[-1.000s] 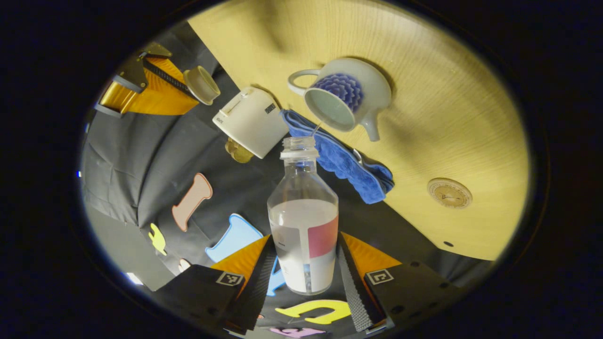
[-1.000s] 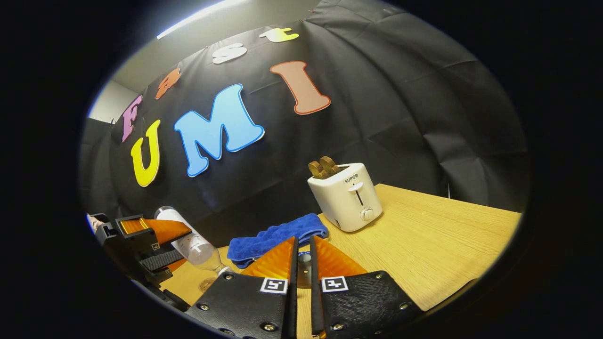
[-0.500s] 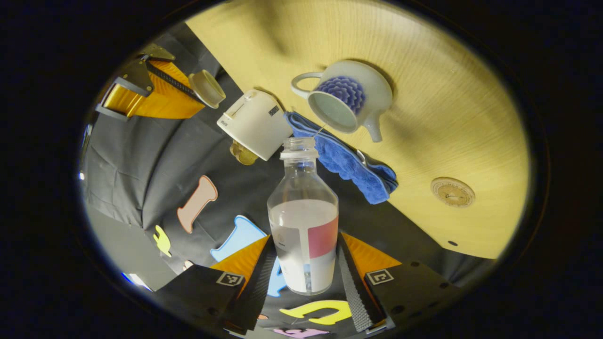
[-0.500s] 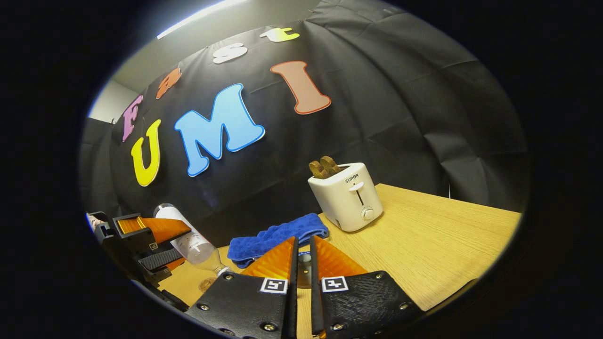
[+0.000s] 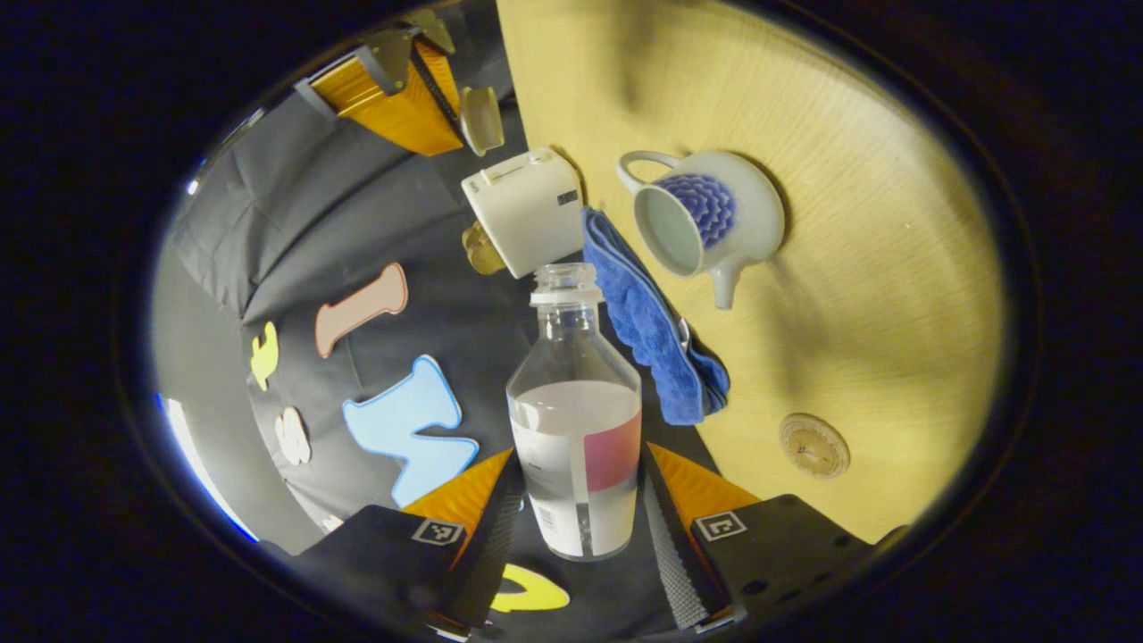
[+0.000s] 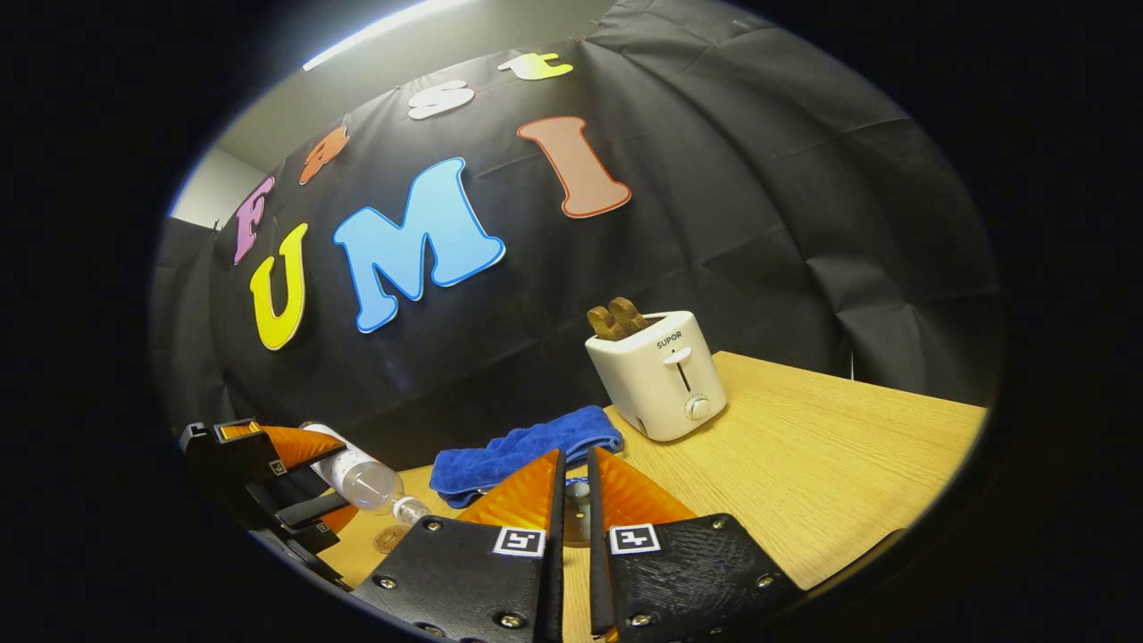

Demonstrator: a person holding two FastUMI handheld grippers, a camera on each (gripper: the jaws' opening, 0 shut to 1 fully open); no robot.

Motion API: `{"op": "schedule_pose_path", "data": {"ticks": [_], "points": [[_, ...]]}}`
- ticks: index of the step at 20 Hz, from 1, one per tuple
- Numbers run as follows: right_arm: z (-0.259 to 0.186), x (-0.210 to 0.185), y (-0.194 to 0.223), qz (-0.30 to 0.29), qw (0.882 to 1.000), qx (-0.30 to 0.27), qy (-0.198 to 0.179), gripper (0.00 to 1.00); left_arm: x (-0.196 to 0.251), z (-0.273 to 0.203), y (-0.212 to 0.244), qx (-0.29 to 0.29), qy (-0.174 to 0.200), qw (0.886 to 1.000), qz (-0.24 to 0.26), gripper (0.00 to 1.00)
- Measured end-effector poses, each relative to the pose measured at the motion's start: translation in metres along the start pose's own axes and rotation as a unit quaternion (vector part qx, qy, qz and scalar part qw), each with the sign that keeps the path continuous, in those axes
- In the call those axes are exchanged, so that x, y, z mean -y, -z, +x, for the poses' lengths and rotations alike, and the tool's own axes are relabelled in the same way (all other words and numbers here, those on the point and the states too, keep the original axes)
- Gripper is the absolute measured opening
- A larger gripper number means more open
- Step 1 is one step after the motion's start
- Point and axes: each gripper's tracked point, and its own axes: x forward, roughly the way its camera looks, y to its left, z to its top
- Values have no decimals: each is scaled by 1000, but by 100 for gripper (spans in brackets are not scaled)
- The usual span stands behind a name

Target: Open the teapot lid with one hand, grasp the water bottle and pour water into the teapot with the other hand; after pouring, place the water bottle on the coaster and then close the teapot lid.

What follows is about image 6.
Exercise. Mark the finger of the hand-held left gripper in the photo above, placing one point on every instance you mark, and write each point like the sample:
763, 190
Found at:
232, 455
304, 518

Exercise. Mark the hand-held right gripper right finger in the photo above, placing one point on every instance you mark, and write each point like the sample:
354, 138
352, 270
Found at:
600, 589

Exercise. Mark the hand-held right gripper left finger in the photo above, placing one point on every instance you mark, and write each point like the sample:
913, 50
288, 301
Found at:
554, 589

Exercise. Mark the clear plastic water bottle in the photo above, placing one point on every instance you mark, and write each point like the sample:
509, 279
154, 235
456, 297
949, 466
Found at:
366, 482

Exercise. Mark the round brown coaster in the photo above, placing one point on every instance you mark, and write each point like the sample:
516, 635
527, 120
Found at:
390, 538

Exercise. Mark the blue folded towel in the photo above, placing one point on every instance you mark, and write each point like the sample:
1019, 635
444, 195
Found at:
518, 451

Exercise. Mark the white toaster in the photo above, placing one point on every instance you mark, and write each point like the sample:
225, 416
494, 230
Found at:
661, 384

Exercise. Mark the brown bread slice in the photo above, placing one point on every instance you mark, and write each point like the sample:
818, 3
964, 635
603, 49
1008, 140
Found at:
629, 314
605, 323

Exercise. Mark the black backdrop cloth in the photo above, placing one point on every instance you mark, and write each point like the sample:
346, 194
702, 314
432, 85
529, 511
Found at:
759, 223

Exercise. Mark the ceiling light strip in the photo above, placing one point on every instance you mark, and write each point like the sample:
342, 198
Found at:
384, 31

